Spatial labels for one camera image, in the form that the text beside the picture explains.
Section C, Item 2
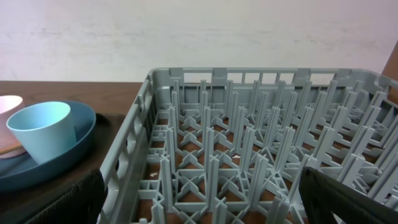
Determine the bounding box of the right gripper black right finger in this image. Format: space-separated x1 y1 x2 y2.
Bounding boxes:
299 167 397 223

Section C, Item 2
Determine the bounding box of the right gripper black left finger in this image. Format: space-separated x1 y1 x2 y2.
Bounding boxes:
27 169 108 224

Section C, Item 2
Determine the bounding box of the grey plastic dishwasher rack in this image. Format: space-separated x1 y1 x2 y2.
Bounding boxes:
98 68 397 223

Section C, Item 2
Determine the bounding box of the dark brown serving tray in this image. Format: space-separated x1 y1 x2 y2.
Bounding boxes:
1 114 124 222

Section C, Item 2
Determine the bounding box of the dark blue plate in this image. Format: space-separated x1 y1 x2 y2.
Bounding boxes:
1 100 96 193

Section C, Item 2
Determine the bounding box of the light blue plastic cup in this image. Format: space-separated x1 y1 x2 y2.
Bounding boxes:
6 101 77 164

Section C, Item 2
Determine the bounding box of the wooden chopstick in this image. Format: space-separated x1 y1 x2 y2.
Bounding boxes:
0 143 21 155

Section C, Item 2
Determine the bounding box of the pink plastic cup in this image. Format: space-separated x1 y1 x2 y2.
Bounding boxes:
0 95 27 159

